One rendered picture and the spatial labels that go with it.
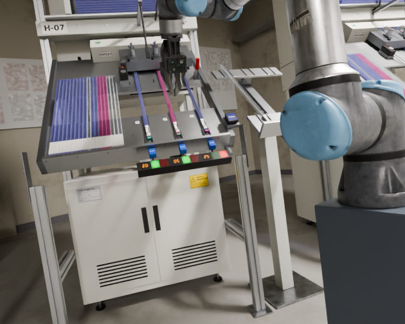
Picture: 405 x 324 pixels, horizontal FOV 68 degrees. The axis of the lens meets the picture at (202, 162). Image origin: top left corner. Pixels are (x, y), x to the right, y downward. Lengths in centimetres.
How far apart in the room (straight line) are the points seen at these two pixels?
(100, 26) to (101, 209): 89
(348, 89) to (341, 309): 45
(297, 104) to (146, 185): 101
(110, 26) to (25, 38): 257
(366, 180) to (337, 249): 15
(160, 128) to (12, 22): 324
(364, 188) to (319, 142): 17
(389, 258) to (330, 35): 39
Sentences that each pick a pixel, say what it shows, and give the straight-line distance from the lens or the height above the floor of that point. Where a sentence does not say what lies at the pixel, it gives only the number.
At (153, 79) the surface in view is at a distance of 149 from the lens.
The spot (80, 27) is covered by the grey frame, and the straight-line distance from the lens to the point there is 171.
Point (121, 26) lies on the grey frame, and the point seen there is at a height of 134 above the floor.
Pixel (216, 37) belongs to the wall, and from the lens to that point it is 545.
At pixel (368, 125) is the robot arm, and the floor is 70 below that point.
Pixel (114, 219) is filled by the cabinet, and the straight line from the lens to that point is 145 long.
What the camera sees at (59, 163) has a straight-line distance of 113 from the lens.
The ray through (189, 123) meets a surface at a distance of 121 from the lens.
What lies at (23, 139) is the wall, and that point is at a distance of 394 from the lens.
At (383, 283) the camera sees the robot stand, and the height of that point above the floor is 42.
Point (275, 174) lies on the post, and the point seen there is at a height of 53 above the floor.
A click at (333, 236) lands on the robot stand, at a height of 49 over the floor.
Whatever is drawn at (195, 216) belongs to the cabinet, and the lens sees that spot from 147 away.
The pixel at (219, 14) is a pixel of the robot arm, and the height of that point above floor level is 108.
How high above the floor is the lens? 71
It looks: 4 degrees down
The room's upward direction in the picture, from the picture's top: 8 degrees counter-clockwise
